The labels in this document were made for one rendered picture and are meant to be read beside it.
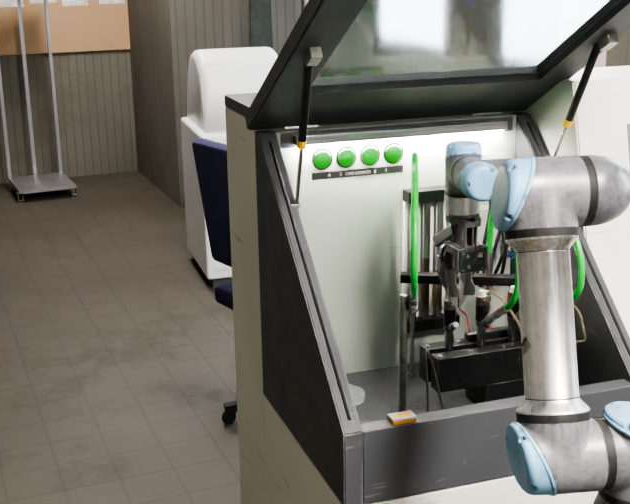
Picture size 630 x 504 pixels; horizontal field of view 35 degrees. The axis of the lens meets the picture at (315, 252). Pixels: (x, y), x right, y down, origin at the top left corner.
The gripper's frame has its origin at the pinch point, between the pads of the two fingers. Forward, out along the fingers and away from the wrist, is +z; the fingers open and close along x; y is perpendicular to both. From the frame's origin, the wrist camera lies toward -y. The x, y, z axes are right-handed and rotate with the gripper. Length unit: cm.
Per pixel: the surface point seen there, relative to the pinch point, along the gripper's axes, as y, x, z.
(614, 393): 22.8, 26.0, 16.9
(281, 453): -21, -35, 40
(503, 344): -1.1, 12.7, 12.5
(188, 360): -254, -12, 107
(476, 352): 1.0, 4.7, 12.5
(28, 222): -552, -67, 103
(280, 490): -22, -35, 51
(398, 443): 22.8, -23.6, 19.6
